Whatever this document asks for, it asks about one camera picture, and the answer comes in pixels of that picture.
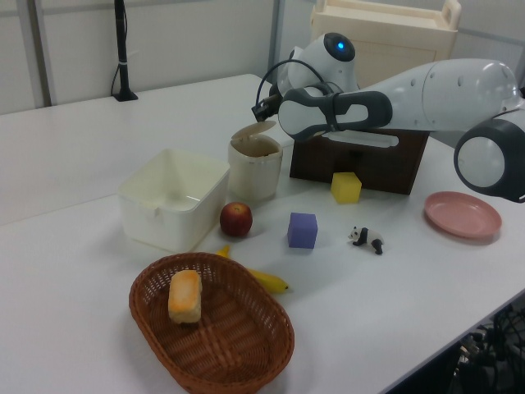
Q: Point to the toasted bread block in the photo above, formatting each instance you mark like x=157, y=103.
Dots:
x=185, y=297

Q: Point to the brown wicker basket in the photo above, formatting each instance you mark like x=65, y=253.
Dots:
x=229, y=349

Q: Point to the pink plastic plate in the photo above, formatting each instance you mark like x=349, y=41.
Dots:
x=462, y=214

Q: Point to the white grey Franka robot arm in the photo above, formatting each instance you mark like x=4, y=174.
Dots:
x=435, y=96

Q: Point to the purple foam cube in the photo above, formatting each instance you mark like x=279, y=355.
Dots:
x=302, y=232

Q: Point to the panda toy figure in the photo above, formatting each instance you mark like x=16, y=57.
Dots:
x=369, y=238

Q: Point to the red apple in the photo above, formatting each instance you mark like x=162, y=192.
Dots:
x=236, y=219

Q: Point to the yellow banana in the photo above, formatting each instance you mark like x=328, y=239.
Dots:
x=270, y=281

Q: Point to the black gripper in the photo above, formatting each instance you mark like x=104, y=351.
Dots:
x=272, y=101

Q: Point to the yellow foam cube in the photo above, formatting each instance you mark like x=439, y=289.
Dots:
x=345, y=188

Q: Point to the dark brown wooden box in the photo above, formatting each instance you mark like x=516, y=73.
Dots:
x=381, y=168

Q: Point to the grey metal frame post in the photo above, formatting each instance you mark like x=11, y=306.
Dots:
x=275, y=37
x=41, y=53

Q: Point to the black pole stand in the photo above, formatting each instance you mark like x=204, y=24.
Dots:
x=121, y=49

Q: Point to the cream lidded trash can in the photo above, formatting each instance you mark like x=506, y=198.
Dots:
x=254, y=172

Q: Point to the cream plastic cabinet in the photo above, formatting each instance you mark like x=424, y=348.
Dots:
x=393, y=33

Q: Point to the white square plastic container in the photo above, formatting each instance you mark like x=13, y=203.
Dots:
x=172, y=205

